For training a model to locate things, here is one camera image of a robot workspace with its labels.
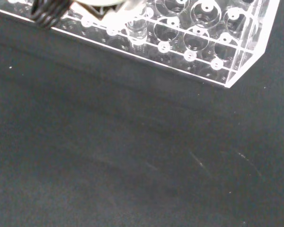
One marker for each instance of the black bench cloth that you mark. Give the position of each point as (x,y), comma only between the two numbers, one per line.
(109,142)

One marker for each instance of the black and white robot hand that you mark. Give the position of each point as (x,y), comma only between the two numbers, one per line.
(49,11)

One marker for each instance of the clear test tube rack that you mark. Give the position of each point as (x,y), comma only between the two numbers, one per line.
(251,59)

